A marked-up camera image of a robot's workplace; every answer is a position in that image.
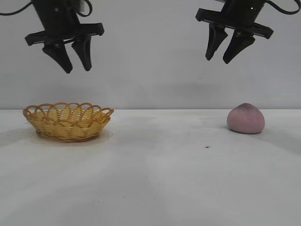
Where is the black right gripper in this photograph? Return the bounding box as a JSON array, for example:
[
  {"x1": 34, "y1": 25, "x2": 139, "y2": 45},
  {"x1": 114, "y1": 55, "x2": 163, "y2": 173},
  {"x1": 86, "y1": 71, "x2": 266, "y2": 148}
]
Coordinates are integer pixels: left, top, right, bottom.
[{"x1": 195, "y1": 0, "x2": 274, "y2": 65}]

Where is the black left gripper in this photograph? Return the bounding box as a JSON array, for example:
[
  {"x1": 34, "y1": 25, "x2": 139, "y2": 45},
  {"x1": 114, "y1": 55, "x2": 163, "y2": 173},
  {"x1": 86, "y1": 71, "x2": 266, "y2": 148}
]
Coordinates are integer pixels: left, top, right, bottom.
[{"x1": 24, "y1": 0, "x2": 105, "y2": 74}]

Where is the yellow woven wicker basket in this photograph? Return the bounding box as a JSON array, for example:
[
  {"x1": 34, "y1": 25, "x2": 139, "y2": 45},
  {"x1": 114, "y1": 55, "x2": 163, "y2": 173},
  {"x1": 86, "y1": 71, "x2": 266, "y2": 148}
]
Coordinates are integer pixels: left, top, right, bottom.
[{"x1": 23, "y1": 101, "x2": 115, "y2": 144}]

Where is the pink peach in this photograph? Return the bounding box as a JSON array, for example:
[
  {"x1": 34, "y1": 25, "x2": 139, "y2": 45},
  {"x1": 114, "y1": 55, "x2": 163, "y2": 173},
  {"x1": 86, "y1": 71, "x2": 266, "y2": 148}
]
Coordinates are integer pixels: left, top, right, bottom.
[{"x1": 227, "y1": 103, "x2": 266, "y2": 135}]

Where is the black looped gripper cable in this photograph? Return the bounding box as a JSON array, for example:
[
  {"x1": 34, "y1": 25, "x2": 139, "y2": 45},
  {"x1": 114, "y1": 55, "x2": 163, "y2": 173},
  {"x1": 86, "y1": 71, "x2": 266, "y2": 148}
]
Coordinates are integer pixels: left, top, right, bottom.
[{"x1": 77, "y1": 0, "x2": 95, "y2": 17}]

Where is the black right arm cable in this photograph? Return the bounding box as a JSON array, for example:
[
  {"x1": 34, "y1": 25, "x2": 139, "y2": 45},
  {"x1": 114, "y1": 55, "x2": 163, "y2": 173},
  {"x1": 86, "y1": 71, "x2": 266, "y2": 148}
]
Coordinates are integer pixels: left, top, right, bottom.
[{"x1": 274, "y1": 0, "x2": 301, "y2": 15}]

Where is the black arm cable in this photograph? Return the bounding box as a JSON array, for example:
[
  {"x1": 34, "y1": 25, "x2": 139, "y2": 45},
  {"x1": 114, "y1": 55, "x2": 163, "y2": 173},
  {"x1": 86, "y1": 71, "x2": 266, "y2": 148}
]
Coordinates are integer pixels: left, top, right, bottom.
[
  {"x1": 0, "y1": 3, "x2": 36, "y2": 16},
  {"x1": 274, "y1": 0, "x2": 301, "y2": 15}
]

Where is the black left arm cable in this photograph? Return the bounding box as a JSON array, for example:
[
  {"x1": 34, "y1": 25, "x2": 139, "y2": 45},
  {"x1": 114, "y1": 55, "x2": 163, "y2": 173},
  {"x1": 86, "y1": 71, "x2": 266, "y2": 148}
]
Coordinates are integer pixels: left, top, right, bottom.
[{"x1": 0, "y1": 3, "x2": 36, "y2": 16}]

